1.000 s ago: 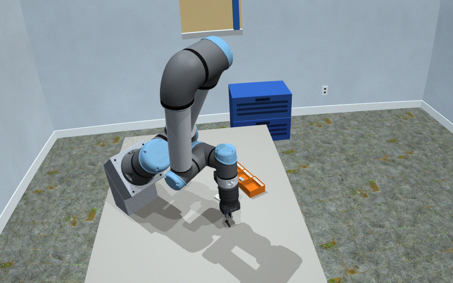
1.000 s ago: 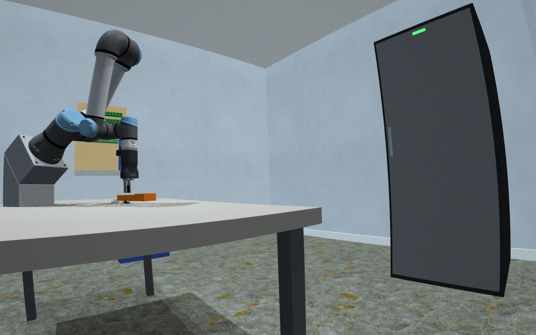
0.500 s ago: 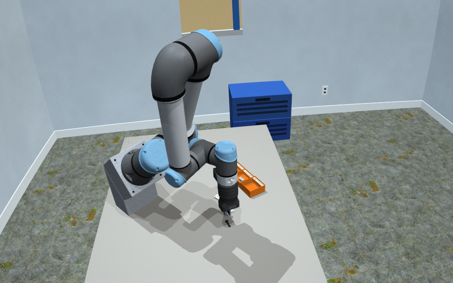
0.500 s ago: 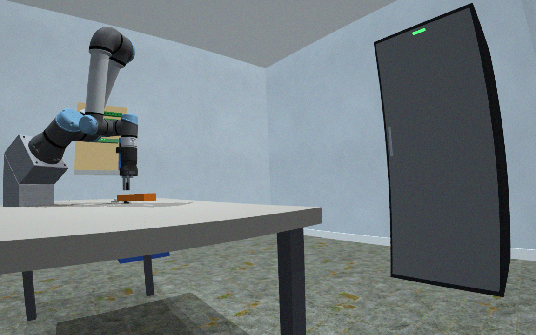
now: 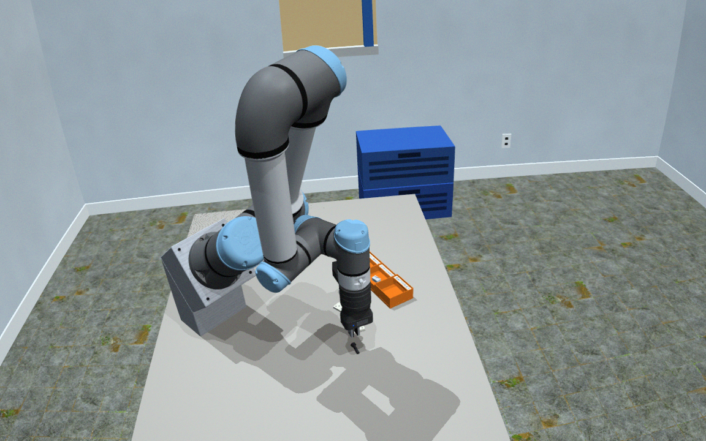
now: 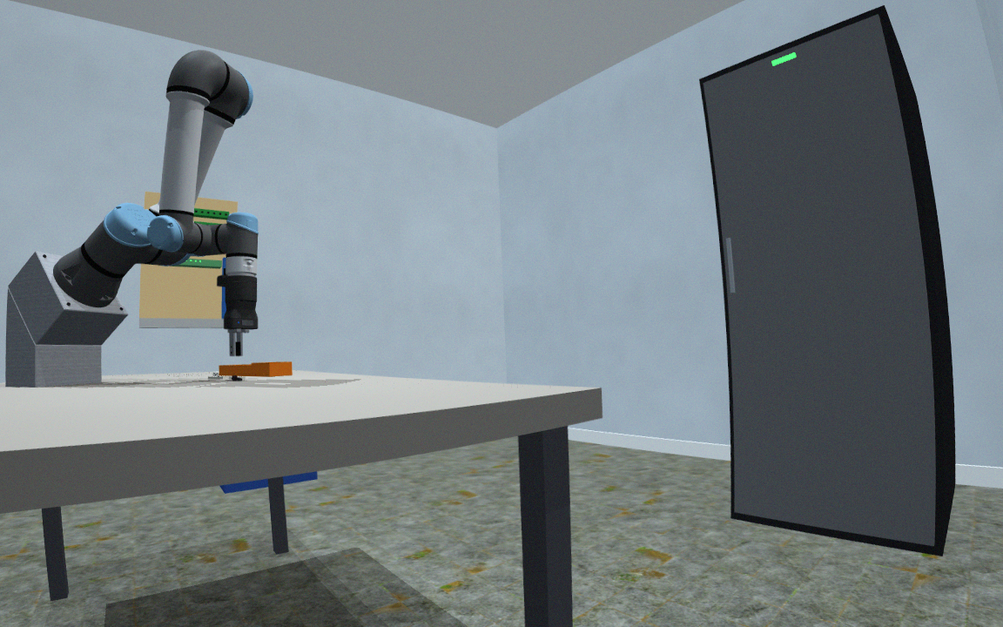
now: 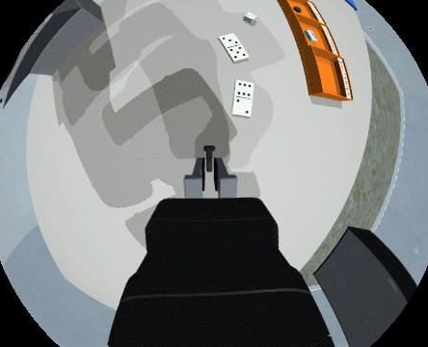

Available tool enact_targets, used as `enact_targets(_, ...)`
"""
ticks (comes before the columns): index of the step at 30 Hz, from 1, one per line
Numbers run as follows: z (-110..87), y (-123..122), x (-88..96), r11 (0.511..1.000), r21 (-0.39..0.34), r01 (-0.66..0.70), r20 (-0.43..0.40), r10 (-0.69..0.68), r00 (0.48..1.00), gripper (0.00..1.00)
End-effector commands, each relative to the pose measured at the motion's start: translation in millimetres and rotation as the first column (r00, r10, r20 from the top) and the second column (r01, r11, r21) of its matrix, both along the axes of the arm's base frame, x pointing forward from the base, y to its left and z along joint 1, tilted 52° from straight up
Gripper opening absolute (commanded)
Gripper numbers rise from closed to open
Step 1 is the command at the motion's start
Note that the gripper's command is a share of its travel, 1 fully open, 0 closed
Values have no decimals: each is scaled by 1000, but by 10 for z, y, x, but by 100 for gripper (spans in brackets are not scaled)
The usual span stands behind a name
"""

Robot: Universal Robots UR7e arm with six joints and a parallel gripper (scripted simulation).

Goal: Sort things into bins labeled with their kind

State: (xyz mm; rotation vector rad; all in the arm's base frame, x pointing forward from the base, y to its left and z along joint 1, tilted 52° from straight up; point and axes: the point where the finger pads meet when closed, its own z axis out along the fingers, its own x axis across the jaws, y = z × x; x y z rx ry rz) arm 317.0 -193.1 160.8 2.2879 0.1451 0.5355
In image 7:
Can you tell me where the small white die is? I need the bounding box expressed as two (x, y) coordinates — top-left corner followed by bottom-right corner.
(243, 13), (256, 24)

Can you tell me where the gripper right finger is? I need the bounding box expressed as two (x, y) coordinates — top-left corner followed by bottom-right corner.
(214, 157), (237, 199)

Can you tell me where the orange rack of labelled bins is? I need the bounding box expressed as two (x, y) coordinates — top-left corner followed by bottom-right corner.
(277, 0), (354, 101)

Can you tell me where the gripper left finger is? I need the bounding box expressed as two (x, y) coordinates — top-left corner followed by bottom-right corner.
(184, 158), (205, 199)

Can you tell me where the white domino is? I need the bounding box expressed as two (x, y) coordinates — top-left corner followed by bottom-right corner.
(231, 80), (254, 117)
(218, 34), (249, 63)

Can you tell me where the dark grey bolt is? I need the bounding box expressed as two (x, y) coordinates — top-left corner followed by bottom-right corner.
(203, 146), (215, 173)

